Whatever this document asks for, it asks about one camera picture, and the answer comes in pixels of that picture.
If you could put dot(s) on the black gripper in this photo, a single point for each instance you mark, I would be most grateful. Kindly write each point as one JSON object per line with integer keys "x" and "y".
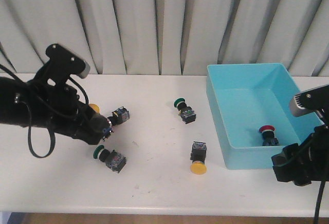
{"x": 55, "y": 105}
{"x": 306, "y": 162}

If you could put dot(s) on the yellow push button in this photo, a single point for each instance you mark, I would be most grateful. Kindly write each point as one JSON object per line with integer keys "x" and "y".
{"x": 198, "y": 156}
{"x": 99, "y": 123}

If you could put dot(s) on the red push button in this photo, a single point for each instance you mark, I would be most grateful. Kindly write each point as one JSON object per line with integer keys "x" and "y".
{"x": 268, "y": 135}
{"x": 119, "y": 116}

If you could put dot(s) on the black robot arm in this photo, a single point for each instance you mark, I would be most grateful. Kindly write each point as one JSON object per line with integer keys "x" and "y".
{"x": 14, "y": 102}

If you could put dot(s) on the blue plastic box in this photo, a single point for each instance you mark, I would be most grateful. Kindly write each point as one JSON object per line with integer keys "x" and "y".
{"x": 244, "y": 97}

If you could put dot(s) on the green push button front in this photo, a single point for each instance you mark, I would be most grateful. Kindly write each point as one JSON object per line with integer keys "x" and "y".
{"x": 112, "y": 159}

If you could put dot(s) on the green push button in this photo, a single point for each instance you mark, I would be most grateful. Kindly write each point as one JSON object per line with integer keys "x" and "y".
{"x": 186, "y": 112}
{"x": 112, "y": 159}

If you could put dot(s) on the grey pleated curtain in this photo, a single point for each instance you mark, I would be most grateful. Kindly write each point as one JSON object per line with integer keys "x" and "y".
{"x": 168, "y": 37}

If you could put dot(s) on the yellow push button front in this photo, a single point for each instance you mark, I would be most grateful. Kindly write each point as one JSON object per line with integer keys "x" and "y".
{"x": 198, "y": 156}

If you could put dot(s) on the green push button rear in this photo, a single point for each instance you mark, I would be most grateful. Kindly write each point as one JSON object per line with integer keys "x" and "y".
{"x": 186, "y": 112}

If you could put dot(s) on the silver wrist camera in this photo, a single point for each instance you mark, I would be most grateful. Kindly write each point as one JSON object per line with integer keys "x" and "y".
{"x": 80, "y": 66}
{"x": 314, "y": 100}

